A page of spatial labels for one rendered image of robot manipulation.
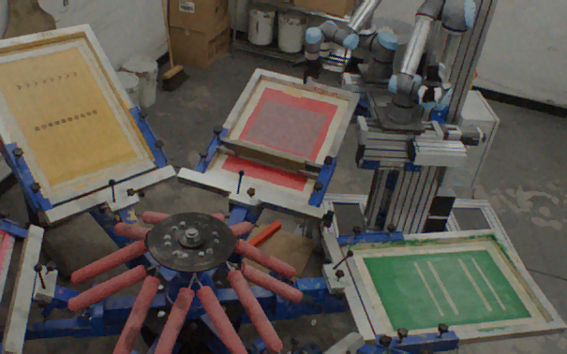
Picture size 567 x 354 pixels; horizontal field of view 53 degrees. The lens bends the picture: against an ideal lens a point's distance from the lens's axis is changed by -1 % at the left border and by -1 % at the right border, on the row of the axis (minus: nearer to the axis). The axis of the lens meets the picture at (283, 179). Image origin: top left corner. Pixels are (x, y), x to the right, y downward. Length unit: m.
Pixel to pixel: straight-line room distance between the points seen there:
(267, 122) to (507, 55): 3.75
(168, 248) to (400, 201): 1.85
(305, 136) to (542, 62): 3.82
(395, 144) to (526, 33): 3.41
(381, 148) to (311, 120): 0.39
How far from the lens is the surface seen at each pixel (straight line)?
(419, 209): 3.55
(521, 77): 6.36
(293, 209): 2.49
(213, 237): 2.01
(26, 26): 4.20
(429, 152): 2.94
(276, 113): 2.99
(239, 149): 2.73
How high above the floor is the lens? 2.67
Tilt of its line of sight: 36 degrees down
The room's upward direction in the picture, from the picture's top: 8 degrees clockwise
